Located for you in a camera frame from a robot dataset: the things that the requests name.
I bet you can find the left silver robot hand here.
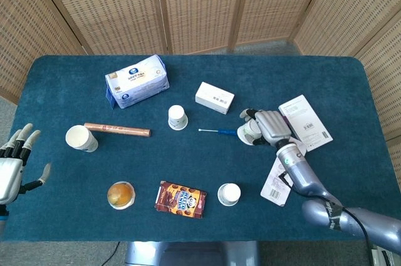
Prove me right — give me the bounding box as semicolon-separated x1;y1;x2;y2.
0;123;52;206

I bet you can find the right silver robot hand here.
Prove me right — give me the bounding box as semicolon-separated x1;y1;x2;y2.
239;108;292;148

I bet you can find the white paper cup green print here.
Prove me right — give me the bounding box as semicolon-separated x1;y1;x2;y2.
167;105;189;131
65;125;99;153
237;120;263;146
217;183;242;207

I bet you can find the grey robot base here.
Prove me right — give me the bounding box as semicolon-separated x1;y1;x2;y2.
125;240;261;266

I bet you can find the flat white barcode box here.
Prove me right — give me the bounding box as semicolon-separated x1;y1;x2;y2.
278;94;333;153

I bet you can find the small white carton box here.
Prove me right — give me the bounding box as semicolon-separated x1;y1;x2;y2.
194;81;236;115

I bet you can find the lavender blister card pack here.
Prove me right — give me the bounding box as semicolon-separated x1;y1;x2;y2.
260;136;310;207

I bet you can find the blue table cloth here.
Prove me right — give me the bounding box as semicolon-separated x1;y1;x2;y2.
0;54;386;243

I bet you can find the orange jelly cup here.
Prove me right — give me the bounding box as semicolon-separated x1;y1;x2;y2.
107;180;137;210

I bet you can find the brown copper tube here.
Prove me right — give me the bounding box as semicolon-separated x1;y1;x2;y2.
83;122;152;138

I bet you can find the brown Hello Panda box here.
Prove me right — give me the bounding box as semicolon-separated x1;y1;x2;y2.
154;180;207;219

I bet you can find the bamboo folding screen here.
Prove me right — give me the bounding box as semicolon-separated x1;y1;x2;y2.
0;0;401;141

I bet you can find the white blue tissue pack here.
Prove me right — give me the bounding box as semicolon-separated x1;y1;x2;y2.
105;54;170;110

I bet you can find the white device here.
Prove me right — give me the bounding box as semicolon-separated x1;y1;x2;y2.
371;245;401;266

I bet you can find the blue handled screwdriver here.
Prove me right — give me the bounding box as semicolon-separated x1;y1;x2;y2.
197;127;244;136

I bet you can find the thin black floor cable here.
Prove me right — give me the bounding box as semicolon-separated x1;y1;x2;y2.
106;241;121;266

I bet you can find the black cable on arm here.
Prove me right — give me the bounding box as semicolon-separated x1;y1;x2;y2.
341;206;375;266

